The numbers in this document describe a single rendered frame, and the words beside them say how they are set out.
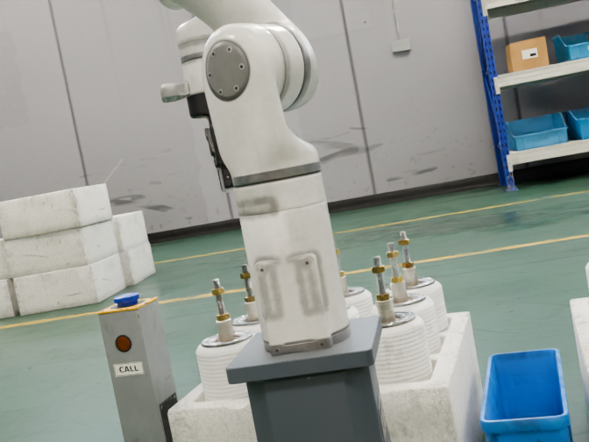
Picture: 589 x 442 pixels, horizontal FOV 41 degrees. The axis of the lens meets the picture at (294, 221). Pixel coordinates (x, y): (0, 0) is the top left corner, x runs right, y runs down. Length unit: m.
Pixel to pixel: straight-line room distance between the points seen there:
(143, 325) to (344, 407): 0.50
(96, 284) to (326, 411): 3.02
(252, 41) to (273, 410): 0.36
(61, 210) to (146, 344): 2.56
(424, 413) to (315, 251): 0.33
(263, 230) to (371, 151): 5.55
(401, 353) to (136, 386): 0.42
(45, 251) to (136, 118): 3.09
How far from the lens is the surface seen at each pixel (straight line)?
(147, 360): 1.22
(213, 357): 1.11
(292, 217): 0.77
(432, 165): 6.30
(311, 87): 0.82
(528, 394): 1.34
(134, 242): 4.26
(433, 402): 1.01
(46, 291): 3.83
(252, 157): 0.77
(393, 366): 1.04
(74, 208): 3.71
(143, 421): 1.25
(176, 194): 6.64
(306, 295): 0.77
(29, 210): 3.81
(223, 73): 0.78
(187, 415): 1.12
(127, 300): 1.23
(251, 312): 1.23
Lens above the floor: 0.49
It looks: 4 degrees down
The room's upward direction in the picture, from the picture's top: 11 degrees counter-clockwise
